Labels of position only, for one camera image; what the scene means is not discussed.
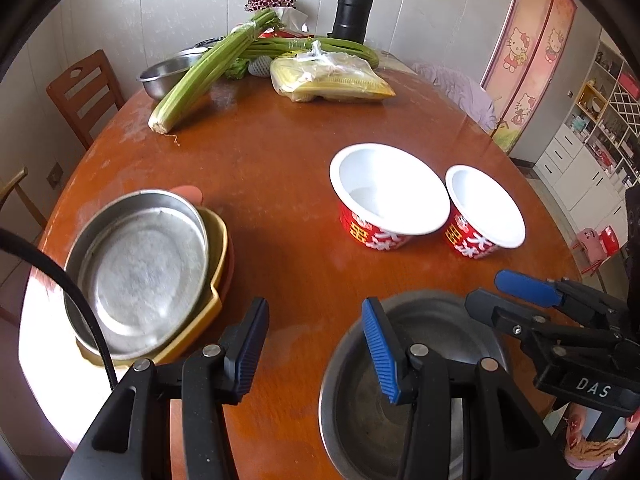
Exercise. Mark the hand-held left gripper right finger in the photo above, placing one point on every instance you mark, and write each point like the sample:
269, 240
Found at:
380, 350

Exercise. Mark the large red paper bowl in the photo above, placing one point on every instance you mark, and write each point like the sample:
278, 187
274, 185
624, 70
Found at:
385, 185

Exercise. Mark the black thermos flask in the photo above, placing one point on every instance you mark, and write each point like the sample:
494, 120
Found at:
350, 15

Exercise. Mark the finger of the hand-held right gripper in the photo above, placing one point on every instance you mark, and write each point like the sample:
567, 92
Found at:
525, 285
490, 307

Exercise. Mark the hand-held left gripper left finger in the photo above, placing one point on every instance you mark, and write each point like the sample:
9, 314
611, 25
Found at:
250, 345

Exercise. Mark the white foam-wrapped fruit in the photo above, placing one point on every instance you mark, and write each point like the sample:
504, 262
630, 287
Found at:
260, 66

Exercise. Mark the dark red flower bouquet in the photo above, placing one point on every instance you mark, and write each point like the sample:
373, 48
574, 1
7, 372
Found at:
270, 1

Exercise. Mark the red packet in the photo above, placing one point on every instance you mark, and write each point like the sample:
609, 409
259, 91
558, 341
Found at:
280, 34

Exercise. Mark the small red paper bowl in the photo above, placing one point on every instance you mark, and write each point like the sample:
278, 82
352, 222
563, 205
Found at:
482, 205

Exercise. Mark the yellow shell-shaped plate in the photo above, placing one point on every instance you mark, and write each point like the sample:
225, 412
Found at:
217, 240

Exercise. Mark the wall outlet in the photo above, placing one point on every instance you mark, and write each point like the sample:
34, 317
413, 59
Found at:
55, 175

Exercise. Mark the red child stool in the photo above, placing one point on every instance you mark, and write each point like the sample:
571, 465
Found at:
609, 240

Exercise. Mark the plastic bag of yellow noodles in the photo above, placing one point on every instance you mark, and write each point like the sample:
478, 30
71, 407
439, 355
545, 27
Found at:
325, 82

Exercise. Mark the pink cartoon sliding door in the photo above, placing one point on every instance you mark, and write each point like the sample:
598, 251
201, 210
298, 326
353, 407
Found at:
530, 60

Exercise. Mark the person's right hand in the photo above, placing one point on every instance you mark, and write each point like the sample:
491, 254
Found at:
600, 450

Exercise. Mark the bundle of green stems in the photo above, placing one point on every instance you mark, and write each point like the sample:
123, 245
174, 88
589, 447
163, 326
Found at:
350, 47

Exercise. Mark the dark floral clothing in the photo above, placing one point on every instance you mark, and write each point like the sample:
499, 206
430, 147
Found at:
634, 240

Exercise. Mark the steel mixing bowl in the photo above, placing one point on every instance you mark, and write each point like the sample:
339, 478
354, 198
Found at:
162, 72

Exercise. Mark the light bentwood chair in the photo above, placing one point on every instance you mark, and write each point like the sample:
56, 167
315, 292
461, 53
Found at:
12, 180

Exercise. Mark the white storage cabinet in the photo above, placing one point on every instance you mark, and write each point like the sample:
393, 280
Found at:
575, 150

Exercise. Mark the salmon pink eared plate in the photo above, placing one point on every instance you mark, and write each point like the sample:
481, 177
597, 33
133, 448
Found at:
190, 194

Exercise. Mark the brown wooden slat chair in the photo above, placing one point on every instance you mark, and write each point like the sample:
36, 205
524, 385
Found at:
80, 95

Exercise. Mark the steel pan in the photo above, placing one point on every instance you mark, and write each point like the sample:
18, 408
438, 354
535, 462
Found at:
135, 270

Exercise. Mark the green leafy vegetable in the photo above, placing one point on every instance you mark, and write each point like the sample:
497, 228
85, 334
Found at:
237, 69

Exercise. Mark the celery bunch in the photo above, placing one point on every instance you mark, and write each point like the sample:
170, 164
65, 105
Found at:
195, 80

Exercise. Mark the pink child stool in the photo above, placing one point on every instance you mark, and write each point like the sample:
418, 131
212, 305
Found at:
587, 240

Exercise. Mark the purple cloth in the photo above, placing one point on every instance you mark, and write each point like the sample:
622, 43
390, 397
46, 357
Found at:
460, 90

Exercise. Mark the deep steel bowl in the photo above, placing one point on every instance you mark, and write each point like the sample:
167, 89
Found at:
360, 420

